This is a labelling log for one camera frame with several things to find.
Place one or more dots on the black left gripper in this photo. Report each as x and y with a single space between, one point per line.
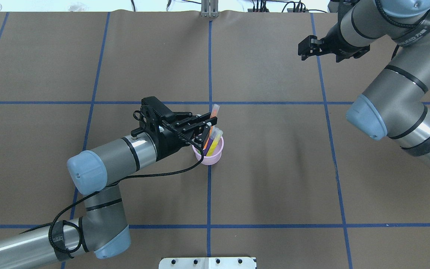
169 144

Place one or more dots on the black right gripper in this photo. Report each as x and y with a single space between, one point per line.
343 48

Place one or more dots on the yellow highlighter pen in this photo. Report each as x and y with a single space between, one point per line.
215 143

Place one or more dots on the purple highlighter pen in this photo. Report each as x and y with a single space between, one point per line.
212 136

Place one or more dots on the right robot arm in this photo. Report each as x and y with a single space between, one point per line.
391 105

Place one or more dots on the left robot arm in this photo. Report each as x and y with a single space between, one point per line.
97 223

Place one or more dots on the pink mesh pen holder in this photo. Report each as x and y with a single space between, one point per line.
216 155

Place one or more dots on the aluminium frame post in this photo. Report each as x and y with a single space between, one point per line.
209 8

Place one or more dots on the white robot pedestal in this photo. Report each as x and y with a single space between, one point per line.
208 263

